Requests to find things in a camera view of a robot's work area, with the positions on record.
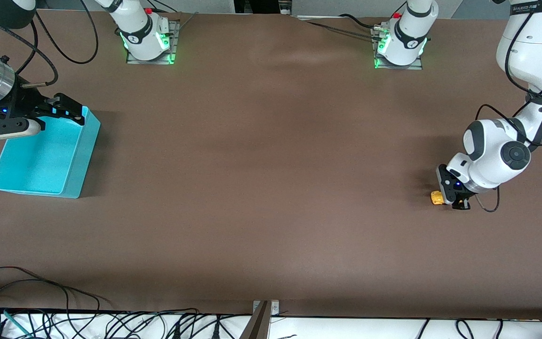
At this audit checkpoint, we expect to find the cyan plastic storage bin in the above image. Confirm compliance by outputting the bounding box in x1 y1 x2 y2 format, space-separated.
0 106 102 199

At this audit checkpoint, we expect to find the black equipment block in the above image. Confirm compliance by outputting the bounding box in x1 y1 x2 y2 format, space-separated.
233 0 282 15

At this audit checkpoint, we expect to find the black gripper supply cable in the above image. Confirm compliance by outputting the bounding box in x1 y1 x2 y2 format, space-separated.
0 8 60 90

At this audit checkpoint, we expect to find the black looping arm cable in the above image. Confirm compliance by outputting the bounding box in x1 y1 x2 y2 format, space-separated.
33 0 100 65

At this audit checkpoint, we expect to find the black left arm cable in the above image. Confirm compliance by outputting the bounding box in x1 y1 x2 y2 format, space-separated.
476 0 542 147

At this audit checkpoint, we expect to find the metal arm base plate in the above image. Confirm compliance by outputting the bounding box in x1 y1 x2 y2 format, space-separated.
126 20 180 65
373 26 425 70

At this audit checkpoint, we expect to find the black base supply cable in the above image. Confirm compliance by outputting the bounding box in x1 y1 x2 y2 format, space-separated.
295 13 381 41

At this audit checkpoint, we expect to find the silver mast bracket plate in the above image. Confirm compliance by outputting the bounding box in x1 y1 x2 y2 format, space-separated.
253 299 280 316

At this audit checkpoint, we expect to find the teal cable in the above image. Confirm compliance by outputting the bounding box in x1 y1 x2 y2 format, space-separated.
2 309 32 337

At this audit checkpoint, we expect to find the aluminium camera mast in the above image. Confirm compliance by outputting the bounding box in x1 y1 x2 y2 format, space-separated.
239 301 271 339

